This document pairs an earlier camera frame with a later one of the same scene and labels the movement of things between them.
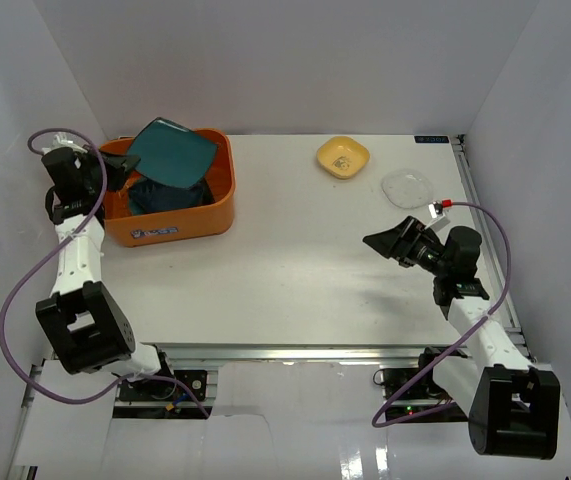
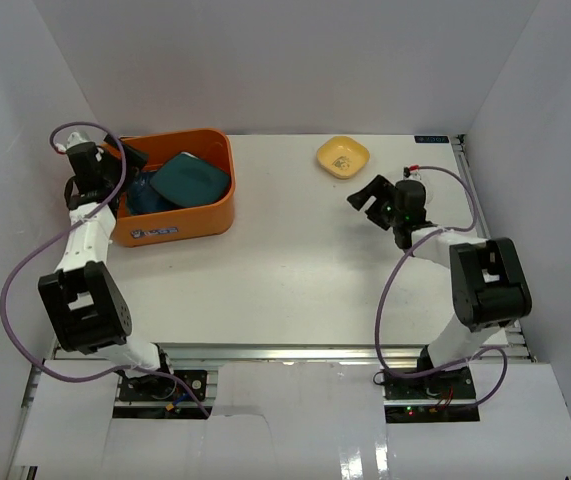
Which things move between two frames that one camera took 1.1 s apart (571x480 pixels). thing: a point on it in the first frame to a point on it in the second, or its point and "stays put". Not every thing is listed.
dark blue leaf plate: x=146 y=197 stays put
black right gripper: x=393 y=243 to x=377 y=188
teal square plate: x=173 y=154 to x=189 y=181
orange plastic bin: x=179 y=224 stays put
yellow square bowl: x=343 y=156 stays put
